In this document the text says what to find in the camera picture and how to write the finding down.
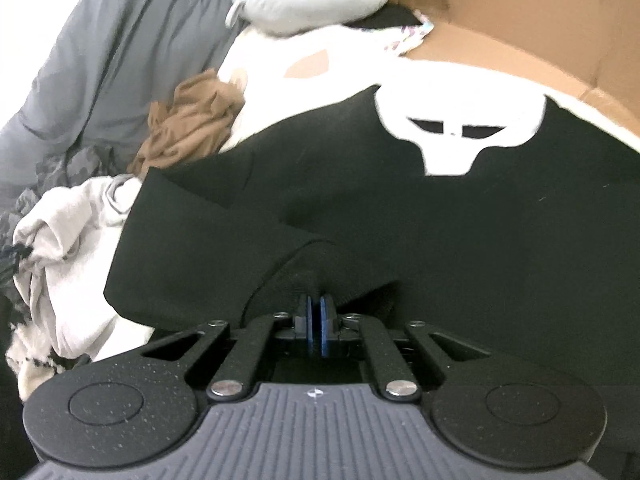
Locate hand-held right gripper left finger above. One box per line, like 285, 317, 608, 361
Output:
142, 296, 313, 402

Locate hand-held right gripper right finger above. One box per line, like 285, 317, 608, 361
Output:
320, 295, 488, 403

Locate black skull-print sweater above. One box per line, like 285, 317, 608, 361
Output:
102, 82, 640, 391

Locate light grey garment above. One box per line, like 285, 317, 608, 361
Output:
12, 174, 156, 361

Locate cream bear-print quilt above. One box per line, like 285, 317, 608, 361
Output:
217, 25, 640, 156

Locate brown tights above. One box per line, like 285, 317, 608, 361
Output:
127, 71, 246, 181

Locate grey mottled garment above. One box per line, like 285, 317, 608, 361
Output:
0, 142, 133, 231

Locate colourful patterned cloth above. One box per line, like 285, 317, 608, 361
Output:
385, 15, 433, 53

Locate dark grey garment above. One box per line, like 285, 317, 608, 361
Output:
0, 0, 246, 161

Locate cardboard box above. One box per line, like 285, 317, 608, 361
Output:
387, 0, 640, 133

